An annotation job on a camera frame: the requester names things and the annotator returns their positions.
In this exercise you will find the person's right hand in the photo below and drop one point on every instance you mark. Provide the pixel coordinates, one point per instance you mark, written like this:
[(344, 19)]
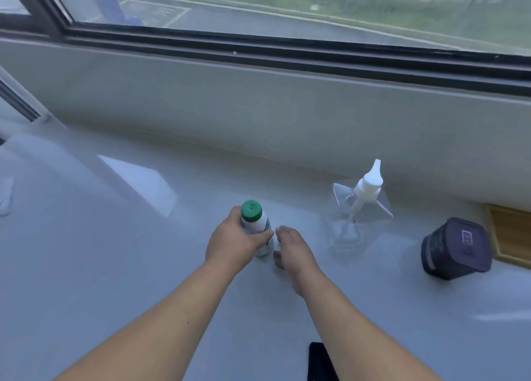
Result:
[(296, 260)]

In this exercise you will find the person's left hand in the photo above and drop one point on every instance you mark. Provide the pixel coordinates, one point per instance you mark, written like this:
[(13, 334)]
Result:
[(228, 243)]

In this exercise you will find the white bottle green cap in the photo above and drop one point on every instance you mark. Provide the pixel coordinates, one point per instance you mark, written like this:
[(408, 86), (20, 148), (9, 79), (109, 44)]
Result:
[(252, 211)]

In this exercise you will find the clear pump bottle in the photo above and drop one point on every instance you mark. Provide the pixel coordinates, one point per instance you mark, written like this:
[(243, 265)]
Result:
[(367, 187)]

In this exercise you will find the black cloth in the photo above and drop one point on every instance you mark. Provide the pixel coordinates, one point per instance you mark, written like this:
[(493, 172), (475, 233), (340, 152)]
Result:
[(317, 364)]

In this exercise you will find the dark purple lidded container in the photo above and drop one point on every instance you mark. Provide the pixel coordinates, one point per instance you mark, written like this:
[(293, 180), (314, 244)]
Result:
[(452, 252)]

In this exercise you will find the wooden tray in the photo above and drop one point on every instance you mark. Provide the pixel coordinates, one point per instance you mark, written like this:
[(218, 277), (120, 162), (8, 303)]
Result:
[(512, 235)]

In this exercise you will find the person's left forearm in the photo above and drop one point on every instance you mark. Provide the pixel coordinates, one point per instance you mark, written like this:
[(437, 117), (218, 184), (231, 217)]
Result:
[(166, 331)]

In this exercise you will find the person's right forearm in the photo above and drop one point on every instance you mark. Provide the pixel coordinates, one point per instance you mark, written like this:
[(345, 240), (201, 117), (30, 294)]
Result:
[(365, 339)]

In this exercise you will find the crumpled white tissue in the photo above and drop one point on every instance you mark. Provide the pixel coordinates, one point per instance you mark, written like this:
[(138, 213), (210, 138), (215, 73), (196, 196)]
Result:
[(6, 196)]

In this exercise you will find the blue pole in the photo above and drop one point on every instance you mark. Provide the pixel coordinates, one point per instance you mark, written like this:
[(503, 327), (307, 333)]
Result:
[(110, 3)]

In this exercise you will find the dark window frame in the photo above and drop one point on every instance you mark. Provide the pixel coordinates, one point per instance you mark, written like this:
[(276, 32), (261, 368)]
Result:
[(290, 59)]

